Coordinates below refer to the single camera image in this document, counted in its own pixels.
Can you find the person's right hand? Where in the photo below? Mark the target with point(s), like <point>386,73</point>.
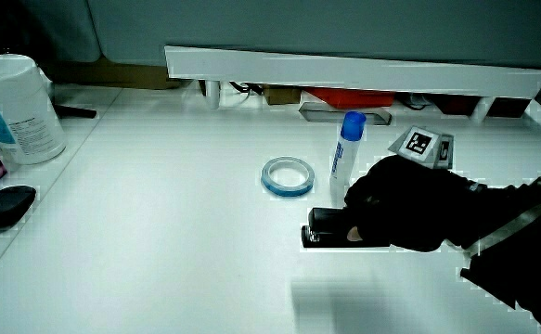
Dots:
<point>404,204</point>

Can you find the black stapler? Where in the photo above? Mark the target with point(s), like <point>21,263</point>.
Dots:
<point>326,218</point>

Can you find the white glue stick blue cap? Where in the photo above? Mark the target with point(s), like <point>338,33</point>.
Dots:
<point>344,158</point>

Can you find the orange box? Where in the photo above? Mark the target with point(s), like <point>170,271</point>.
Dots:
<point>351,97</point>

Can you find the blue tape roll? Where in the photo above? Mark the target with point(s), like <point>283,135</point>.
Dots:
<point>270,185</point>

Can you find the white desk riser shelf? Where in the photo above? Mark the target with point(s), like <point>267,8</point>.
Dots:
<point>344,72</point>

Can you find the small brown box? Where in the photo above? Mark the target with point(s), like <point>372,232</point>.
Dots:
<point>281,95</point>

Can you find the brown cardboard box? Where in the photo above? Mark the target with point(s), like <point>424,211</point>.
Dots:
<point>112,74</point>

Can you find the black computer mouse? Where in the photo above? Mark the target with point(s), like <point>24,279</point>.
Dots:
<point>5,206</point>

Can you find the white wipes canister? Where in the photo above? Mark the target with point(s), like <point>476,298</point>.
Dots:
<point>15,111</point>

